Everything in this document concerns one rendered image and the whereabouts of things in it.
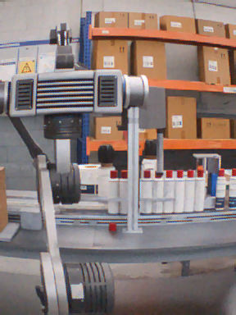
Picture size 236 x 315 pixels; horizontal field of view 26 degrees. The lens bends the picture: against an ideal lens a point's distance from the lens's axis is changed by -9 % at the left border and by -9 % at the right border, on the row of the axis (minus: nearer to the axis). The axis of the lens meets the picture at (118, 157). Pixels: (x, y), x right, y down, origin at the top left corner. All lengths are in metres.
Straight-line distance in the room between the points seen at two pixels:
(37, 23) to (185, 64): 2.15
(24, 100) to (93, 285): 0.71
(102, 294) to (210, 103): 6.06
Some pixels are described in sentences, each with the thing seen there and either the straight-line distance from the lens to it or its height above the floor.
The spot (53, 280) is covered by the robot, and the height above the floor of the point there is 0.95.
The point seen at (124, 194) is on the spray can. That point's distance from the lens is 2.59.
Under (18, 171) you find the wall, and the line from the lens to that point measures 6.97.
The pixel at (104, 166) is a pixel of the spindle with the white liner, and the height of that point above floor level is 1.07.
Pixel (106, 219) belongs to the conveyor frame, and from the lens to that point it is 2.60.
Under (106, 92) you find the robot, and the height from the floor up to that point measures 1.45.
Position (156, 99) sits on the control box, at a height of 1.41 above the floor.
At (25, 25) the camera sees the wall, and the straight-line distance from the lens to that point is 6.98.
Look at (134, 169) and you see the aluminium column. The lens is 2.44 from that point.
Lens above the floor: 1.44
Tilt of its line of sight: 7 degrees down
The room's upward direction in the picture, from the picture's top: straight up
